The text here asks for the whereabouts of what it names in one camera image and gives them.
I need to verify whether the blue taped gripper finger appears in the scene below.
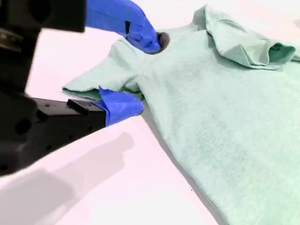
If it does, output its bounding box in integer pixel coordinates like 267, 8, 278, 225
35, 86, 144, 161
85, 0, 171, 54

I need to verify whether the pale green T-shirt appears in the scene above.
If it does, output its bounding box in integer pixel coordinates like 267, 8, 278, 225
61, 3, 300, 225

